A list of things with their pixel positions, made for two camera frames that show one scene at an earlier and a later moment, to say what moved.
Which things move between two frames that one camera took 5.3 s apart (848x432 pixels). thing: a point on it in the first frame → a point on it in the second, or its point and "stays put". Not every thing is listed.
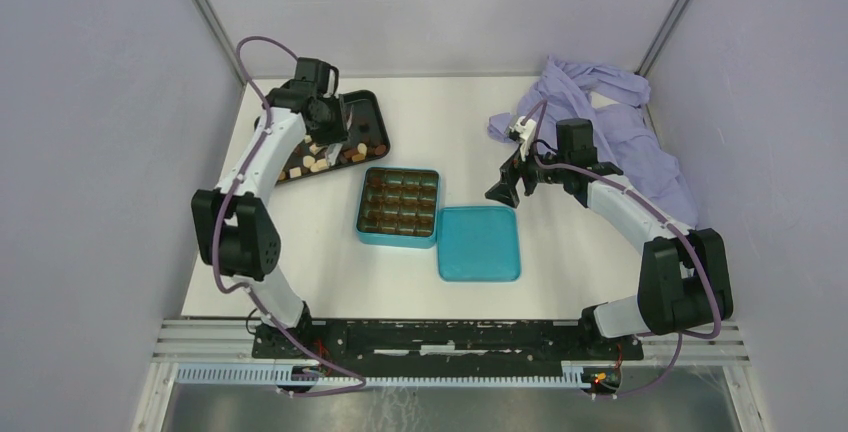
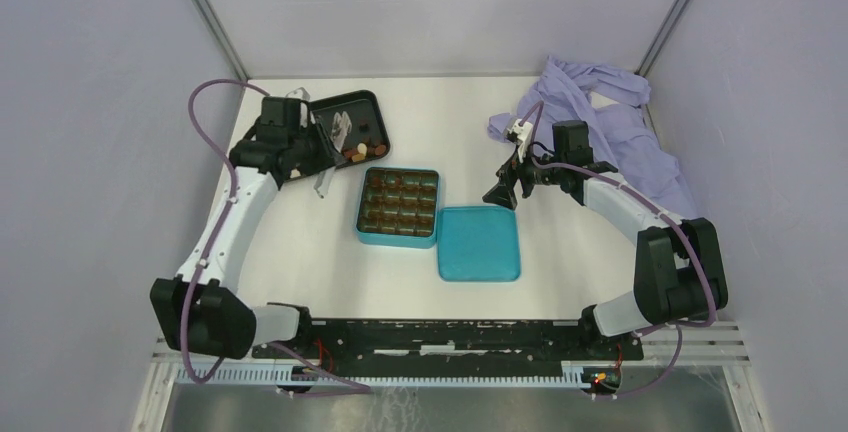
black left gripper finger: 339,127 → 326,140
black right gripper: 505,190 stays put
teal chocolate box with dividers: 399,207 stays put
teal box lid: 478,244 stays put
